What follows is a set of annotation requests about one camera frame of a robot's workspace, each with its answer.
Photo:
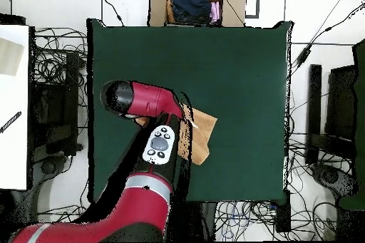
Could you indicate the beige paper sheet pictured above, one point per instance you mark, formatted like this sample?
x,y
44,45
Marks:
x,y
10,57

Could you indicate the dark green fabric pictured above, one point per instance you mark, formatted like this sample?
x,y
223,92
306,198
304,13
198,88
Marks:
x,y
360,112

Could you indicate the tan terry towel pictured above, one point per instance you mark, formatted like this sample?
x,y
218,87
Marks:
x,y
202,134

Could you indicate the black equipment cart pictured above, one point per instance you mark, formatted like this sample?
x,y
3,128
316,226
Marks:
x,y
57,112

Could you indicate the dark green table cloth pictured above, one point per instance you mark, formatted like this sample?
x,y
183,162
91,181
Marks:
x,y
214,69

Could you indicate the grey chair base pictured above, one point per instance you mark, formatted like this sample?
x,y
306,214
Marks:
x,y
48,167

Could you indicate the pink garment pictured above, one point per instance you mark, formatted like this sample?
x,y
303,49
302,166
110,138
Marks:
x,y
215,12

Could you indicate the black chair frame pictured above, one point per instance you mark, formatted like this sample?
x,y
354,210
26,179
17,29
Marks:
x,y
315,97

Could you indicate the white desk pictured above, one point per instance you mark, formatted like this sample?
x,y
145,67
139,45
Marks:
x,y
14,154

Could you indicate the tan garment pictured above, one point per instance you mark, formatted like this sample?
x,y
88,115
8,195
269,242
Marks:
x,y
170,12

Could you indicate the black chair base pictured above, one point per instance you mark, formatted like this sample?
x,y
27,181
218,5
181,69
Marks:
x,y
329,176

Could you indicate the brown cardboard box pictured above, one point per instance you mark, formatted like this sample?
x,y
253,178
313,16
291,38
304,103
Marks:
x,y
157,6

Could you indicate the dark blue jeans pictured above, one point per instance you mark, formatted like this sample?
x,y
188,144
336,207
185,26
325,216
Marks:
x,y
189,2

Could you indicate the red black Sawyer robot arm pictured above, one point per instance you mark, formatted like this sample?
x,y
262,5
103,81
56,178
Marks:
x,y
137,206

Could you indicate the black striped tool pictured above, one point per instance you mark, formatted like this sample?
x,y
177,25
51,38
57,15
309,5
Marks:
x,y
10,121

